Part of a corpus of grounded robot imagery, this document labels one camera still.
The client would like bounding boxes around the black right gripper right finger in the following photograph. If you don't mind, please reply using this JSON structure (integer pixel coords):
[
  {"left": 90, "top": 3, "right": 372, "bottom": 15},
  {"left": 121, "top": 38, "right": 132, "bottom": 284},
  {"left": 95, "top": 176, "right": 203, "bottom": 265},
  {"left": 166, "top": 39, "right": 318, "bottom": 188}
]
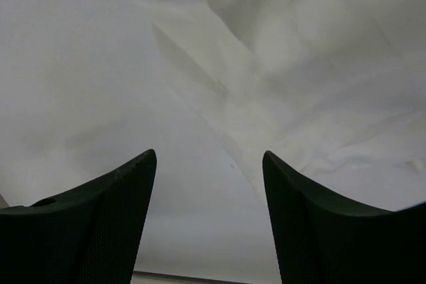
[{"left": 262, "top": 151, "right": 425, "bottom": 283}]

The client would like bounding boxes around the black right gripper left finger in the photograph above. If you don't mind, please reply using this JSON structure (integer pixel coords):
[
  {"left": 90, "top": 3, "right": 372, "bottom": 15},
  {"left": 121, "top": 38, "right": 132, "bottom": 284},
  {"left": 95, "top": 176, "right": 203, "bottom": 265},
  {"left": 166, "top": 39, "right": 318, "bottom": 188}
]
[{"left": 1, "top": 150, "right": 156, "bottom": 283}]

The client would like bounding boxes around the white pleated skirt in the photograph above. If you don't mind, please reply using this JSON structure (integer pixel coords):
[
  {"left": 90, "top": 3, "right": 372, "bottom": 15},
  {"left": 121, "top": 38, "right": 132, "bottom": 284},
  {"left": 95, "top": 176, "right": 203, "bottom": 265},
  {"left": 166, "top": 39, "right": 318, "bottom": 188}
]
[{"left": 1, "top": 0, "right": 425, "bottom": 283}]

